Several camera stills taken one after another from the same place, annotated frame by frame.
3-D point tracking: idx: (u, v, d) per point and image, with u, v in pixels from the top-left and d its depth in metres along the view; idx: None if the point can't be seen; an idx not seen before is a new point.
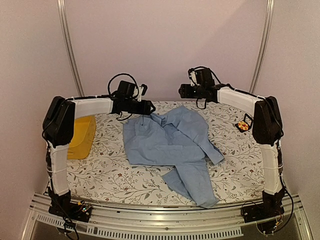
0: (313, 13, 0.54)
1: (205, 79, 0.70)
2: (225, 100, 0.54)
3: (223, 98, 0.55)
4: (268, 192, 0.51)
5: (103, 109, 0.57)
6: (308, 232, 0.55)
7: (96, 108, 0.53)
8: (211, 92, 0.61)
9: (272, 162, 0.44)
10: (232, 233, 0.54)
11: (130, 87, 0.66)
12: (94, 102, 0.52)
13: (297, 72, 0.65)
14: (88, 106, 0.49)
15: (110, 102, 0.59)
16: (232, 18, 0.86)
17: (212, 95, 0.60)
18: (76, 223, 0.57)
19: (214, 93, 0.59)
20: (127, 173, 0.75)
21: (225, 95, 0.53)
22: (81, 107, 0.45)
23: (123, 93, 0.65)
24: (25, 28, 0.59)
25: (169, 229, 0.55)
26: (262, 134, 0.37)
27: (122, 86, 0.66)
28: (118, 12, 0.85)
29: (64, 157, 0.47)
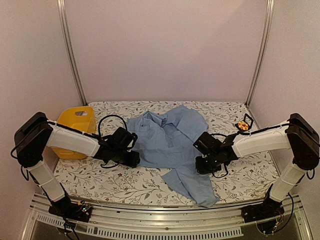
0: (314, 13, 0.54)
1: (210, 142, 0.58)
2: (247, 150, 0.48)
3: (243, 147, 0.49)
4: (274, 199, 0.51)
5: (87, 149, 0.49)
6: (308, 232, 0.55)
7: (76, 145, 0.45)
8: (226, 152, 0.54)
9: (295, 178, 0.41)
10: (232, 233, 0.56)
11: (126, 137, 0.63)
12: (76, 136, 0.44)
13: (297, 72, 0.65)
14: (68, 139, 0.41)
15: (96, 145, 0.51)
16: (233, 18, 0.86)
17: (228, 154, 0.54)
18: (76, 223, 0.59)
19: (229, 150, 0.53)
20: (127, 173, 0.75)
21: (244, 144, 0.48)
22: (57, 136, 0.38)
23: (117, 140, 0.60)
24: (25, 29, 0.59)
25: (170, 229, 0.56)
26: (307, 159, 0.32)
27: (119, 132, 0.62)
28: (118, 12, 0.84)
29: (43, 174, 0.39)
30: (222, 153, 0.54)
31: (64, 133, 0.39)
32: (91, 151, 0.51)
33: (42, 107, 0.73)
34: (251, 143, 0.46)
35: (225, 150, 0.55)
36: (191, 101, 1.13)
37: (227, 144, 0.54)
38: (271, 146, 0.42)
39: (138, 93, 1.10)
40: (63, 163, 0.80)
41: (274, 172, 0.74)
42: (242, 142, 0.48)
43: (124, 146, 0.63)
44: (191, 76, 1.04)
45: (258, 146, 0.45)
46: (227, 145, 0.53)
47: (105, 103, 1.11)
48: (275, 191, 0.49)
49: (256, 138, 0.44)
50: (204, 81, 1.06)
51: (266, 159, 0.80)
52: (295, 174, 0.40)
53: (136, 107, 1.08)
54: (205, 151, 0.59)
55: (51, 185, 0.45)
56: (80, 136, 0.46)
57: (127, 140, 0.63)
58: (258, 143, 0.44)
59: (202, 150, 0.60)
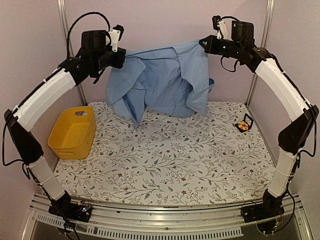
0: (314, 12, 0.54)
1: (245, 34, 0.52)
2: (266, 76, 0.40)
3: (264, 73, 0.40)
4: (270, 192, 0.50)
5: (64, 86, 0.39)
6: (308, 232, 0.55)
7: (54, 94, 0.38)
8: (252, 54, 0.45)
9: (286, 169, 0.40)
10: (232, 233, 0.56)
11: (97, 37, 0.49)
12: (41, 92, 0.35)
13: (296, 72, 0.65)
14: (41, 102, 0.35)
15: (64, 77, 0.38)
16: (233, 17, 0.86)
17: (253, 59, 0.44)
18: (76, 223, 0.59)
19: (257, 59, 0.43)
20: (127, 173, 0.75)
21: (267, 73, 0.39)
22: (30, 113, 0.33)
23: (88, 47, 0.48)
24: (25, 29, 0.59)
25: (169, 229, 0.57)
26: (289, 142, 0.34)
27: (84, 39, 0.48)
28: (118, 11, 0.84)
29: (44, 170, 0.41)
30: (248, 53, 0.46)
31: (31, 105, 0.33)
32: (70, 82, 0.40)
33: None
34: (273, 81, 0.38)
35: (253, 54, 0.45)
36: None
37: (260, 52, 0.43)
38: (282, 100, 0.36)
39: None
40: (63, 163, 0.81)
41: (274, 172, 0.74)
42: (270, 69, 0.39)
43: (101, 48, 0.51)
44: None
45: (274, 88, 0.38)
46: (259, 53, 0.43)
47: (105, 103, 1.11)
48: (272, 184, 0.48)
49: (284, 84, 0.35)
50: None
51: (266, 159, 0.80)
52: (285, 164, 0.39)
53: None
54: (235, 38, 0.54)
55: (51, 182, 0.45)
56: (44, 87, 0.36)
57: (100, 39, 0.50)
58: (279, 88, 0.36)
59: (233, 34, 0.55)
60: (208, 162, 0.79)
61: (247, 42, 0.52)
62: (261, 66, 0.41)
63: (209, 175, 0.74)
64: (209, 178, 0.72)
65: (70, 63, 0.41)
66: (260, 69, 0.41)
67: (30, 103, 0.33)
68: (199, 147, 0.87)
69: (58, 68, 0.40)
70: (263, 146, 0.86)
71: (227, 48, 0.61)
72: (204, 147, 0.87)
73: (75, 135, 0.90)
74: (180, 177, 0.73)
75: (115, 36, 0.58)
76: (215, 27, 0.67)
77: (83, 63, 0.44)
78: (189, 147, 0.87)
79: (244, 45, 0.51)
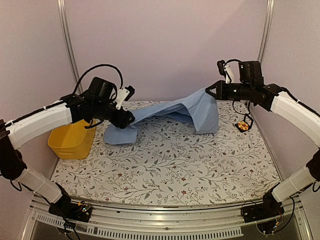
0: (314, 12, 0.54)
1: (254, 74, 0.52)
2: (282, 111, 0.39)
3: (279, 107, 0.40)
4: (273, 196, 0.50)
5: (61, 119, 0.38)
6: (308, 232, 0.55)
7: (47, 124, 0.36)
8: (264, 94, 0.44)
9: (302, 183, 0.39)
10: (232, 233, 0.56)
11: (106, 88, 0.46)
12: (41, 118, 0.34)
13: (296, 72, 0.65)
14: (33, 126, 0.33)
15: (66, 112, 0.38)
16: (233, 17, 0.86)
17: (266, 98, 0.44)
18: (76, 222, 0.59)
19: (269, 96, 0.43)
20: (127, 173, 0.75)
21: (282, 105, 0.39)
22: (19, 134, 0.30)
23: (94, 94, 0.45)
24: (26, 29, 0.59)
25: (169, 229, 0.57)
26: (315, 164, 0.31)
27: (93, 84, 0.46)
28: (118, 11, 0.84)
29: (33, 180, 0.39)
30: (260, 93, 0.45)
31: (24, 126, 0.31)
32: (67, 118, 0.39)
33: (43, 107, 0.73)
34: (288, 111, 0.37)
35: (264, 93, 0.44)
36: None
37: (270, 89, 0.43)
38: (304, 128, 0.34)
39: (138, 93, 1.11)
40: (63, 163, 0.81)
41: (274, 172, 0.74)
42: (284, 100, 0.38)
43: (106, 98, 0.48)
44: (191, 76, 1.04)
45: (294, 117, 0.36)
46: (270, 91, 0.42)
47: None
48: (279, 191, 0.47)
49: (299, 109, 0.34)
50: (204, 81, 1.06)
51: (266, 159, 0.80)
52: (300, 178, 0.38)
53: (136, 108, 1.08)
54: (244, 78, 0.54)
55: (46, 188, 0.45)
56: (44, 114, 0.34)
57: (108, 91, 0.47)
58: (297, 116, 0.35)
59: (242, 76, 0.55)
60: (208, 162, 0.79)
61: (258, 81, 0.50)
62: (275, 102, 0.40)
63: (209, 175, 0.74)
64: (209, 178, 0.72)
65: (74, 100, 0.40)
66: (275, 106, 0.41)
67: (24, 122, 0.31)
68: (199, 147, 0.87)
69: (60, 101, 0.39)
70: (263, 146, 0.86)
71: (238, 91, 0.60)
72: (204, 148, 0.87)
73: (75, 136, 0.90)
74: (180, 177, 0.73)
75: (123, 94, 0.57)
76: (223, 71, 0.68)
77: (82, 106, 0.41)
78: (189, 147, 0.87)
79: (254, 85, 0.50)
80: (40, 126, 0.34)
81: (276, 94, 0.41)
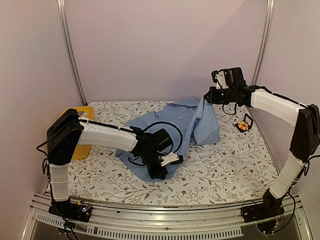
0: (315, 12, 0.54)
1: (236, 79, 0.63)
2: (260, 104, 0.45)
3: (257, 101, 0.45)
4: (272, 193, 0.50)
5: (123, 143, 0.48)
6: (308, 232, 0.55)
7: (112, 141, 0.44)
8: (244, 95, 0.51)
9: (294, 174, 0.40)
10: (233, 233, 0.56)
11: (166, 141, 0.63)
12: (112, 133, 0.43)
13: (296, 71, 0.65)
14: (101, 136, 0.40)
15: (133, 141, 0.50)
16: (233, 17, 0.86)
17: (246, 97, 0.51)
18: (76, 223, 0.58)
19: (248, 94, 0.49)
20: (128, 173, 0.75)
21: (260, 98, 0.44)
22: (87, 135, 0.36)
23: (156, 141, 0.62)
24: (25, 28, 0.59)
25: (169, 229, 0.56)
26: (300, 147, 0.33)
27: (160, 134, 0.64)
28: (118, 11, 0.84)
29: (62, 173, 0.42)
30: (240, 93, 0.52)
31: (96, 131, 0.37)
32: (128, 146, 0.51)
33: (43, 106, 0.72)
34: (264, 102, 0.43)
35: (244, 93, 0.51)
36: (192, 97, 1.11)
37: (248, 88, 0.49)
38: (280, 114, 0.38)
39: (138, 93, 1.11)
40: None
41: (274, 172, 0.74)
42: (259, 94, 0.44)
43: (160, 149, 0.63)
44: (191, 76, 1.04)
45: (270, 107, 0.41)
46: (247, 89, 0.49)
47: (105, 103, 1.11)
48: (274, 185, 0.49)
49: (274, 99, 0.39)
50: (204, 81, 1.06)
51: (266, 159, 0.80)
52: (291, 168, 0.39)
53: (136, 107, 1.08)
54: (229, 82, 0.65)
55: (60, 186, 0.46)
56: (114, 133, 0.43)
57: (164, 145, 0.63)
58: (273, 106, 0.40)
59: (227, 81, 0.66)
60: (208, 162, 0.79)
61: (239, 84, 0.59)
62: (253, 97, 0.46)
63: (209, 175, 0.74)
64: (209, 178, 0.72)
65: (142, 137, 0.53)
66: (253, 101, 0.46)
67: (98, 129, 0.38)
68: (199, 147, 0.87)
69: (132, 131, 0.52)
70: (263, 146, 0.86)
71: (225, 94, 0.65)
72: (204, 148, 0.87)
73: None
74: (180, 177, 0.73)
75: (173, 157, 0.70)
76: (214, 79, 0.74)
77: (142, 145, 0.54)
78: (189, 147, 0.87)
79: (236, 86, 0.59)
80: (105, 138, 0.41)
81: (253, 91, 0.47)
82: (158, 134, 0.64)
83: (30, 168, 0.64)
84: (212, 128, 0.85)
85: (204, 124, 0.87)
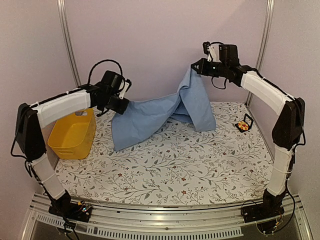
0: (315, 12, 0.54)
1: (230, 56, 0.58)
2: (249, 86, 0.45)
3: (247, 83, 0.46)
4: (270, 192, 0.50)
5: (81, 104, 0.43)
6: (308, 232, 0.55)
7: (70, 107, 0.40)
8: (236, 73, 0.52)
9: (285, 168, 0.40)
10: (232, 233, 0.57)
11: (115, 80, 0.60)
12: (65, 100, 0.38)
13: (296, 71, 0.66)
14: (56, 109, 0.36)
15: (87, 96, 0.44)
16: (233, 17, 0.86)
17: (236, 76, 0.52)
18: (76, 223, 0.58)
19: (239, 74, 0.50)
20: (127, 173, 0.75)
21: (252, 83, 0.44)
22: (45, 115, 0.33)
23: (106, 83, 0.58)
24: (25, 28, 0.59)
25: (169, 229, 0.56)
26: (281, 137, 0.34)
27: (105, 76, 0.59)
28: (117, 11, 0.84)
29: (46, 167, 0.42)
30: (231, 72, 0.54)
31: (51, 107, 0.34)
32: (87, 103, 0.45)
33: None
34: (254, 86, 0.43)
35: (236, 71, 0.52)
36: None
37: (241, 68, 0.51)
38: (266, 100, 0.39)
39: (138, 93, 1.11)
40: (63, 163, 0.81)
41: None
42: (252, 77, 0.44)
43: (113, 89, 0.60)
44: None
45: (259, 92, 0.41)
46: (239, 69, 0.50)
47: None
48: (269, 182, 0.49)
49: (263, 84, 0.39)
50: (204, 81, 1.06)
51: (266, 159, 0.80)
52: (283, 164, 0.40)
53: None
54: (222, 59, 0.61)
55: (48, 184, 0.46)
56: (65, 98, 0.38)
57: (118, 82, 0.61)
58: (261, 91, 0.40)
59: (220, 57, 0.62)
60: (208, 162, 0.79)
61: (232, 62, 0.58)
62: (244, 78, 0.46)
63: (209, 175, 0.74)
64: (209, 178, 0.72)
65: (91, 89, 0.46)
66: (244, 82, 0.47)
67: (51, 105, 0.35)
68: (199, 147, 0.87)
69: (79, 88, 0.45)
70: (263, 146, 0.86)
71: (216, 68, 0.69)
72: (204, 147, 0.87)
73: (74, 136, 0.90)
74: (180, 177, 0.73)
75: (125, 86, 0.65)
76: (206, 50, 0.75)
77: (97, 94, 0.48)
78: (189, 147, 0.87)
79: (229, 65, 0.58)
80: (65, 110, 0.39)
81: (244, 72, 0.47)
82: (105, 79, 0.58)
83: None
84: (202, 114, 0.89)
85: (192, 112, 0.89)
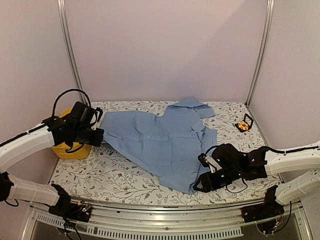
0: (314, 14, 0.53)
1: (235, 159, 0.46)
2: (280, 168, 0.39)
3: (275, 167, 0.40)
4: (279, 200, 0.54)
5: (41, 142, 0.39)
6: (308, 232, 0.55)
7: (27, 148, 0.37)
8: (255, 170, 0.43)
9: None
10: (232, 233, 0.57)
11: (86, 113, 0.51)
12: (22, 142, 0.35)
13: (296, 72, 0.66)
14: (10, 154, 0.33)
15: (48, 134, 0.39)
16: (233, 17, 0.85)
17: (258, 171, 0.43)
18: (76, 223, 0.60)
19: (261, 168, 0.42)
20: (127, 173, 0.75)
21: (278, 166, 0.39)
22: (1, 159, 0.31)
23: (76, 117, 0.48)
24: (25, 29, 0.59)
25: (169, 229, 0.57)
26: None
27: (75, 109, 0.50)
28: (117, 11, 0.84)
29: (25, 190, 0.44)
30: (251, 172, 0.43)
31: (10, 151, 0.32)
32: (49, 141, 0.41)
33: (43, 107, 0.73)
34: (284, 165, 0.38)
35: (254, 168, 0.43)
36: (191, 97, 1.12)
37: (254, 162, 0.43)
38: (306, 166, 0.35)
39: (138, 93, 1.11)
40: (63, 163, 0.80)
41: (274, 172, 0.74)
42: (274, 162, 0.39)
43: (85, 122, 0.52)
44: (191, 76, 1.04)
45: (293, 165, 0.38)
46: (258, 164, 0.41)
47: (105, 103, 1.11)
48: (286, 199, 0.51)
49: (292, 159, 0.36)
50: (204, 81, 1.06)
51: None
52: None
53: (136, 108, 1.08)
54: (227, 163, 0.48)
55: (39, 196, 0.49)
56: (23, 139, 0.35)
57: (88, 117, 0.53)
58: (296, 164, 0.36)
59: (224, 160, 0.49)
60: None
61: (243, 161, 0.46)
62: (269, 169, 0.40)
63: None
64: None
65: (54, 123, 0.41)
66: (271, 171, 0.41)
67: (10, 147, 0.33)
68: None
69: (42, 124, 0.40)
70: None
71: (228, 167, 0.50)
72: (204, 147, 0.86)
73: None
74: None
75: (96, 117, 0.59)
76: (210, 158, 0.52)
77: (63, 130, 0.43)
78: None
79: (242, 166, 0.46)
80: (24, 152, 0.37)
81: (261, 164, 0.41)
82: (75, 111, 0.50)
83: (30, 168, 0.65)
84: (198, 143, 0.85)
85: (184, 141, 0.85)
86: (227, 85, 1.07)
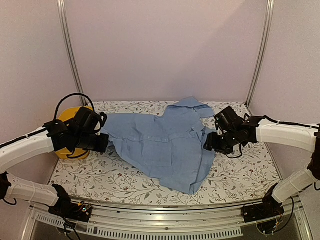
0: (314, 14, 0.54)
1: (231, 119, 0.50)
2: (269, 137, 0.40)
3: (265, 136, 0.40)
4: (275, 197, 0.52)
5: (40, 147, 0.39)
6: (308, 232, 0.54)
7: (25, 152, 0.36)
8: (247, 130, 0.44)
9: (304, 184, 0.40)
10: (232, 233, 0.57)
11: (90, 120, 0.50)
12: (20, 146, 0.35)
13: (296, 72, 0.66)
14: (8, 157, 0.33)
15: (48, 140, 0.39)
16: (233, 18, 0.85)
17: (249, 133, 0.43)
18: (76, 223, 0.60)
19: (252, 130, 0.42)
20: (127, 173, 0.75)
21: (270, 132, 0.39)
22: None
23: (78, 123, 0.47)
24: (25, 29, 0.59)
25: (169, 229, 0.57)
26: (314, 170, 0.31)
27: (79, 113, 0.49)
28: (117, 11, 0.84)
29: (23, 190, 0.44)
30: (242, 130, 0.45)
31: (7, 154, 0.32)
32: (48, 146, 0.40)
33: (43, 107, 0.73)
34: (273, 135, 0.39)
35: (246, 128, 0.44)
36: (192, 96, 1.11)
37: (249, 123, 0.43)
38: (295, 143, 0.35)
39: (138, 93, 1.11)
40: (63, 163, 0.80)
41: (274, 172, 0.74)
42: (266, 127, 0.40)
43: (87, 129, 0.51)
44: (191, 76, 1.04)
45: (281, 138, 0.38)
46: (250, 124, 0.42)
47: (105, 103, 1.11)
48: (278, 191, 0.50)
49: (284, 129, 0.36)
50: (204, 81, 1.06)
51: (266, 159, 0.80)
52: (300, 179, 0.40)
53: (136, 107, 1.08)
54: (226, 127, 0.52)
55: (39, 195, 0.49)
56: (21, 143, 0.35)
57: (92, 124, 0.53)
58: (284, 135, 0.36)
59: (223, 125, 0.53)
60: None
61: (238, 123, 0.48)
62: (259, 132, 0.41)
63: (209, 175, 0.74)
64: (209, 178, 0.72)
65: (55, 130, 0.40)
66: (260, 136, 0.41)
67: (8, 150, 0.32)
68: None
69: (43, 128, 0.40)
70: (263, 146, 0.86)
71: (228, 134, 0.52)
72: None
73: None
74: None
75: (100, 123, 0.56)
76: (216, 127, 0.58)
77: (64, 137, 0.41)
78: None
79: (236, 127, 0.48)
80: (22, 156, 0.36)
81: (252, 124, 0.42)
82: (78, 115, 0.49)
83: (30, 168, 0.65)
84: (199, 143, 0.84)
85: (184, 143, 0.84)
86: (227, 85, 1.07)
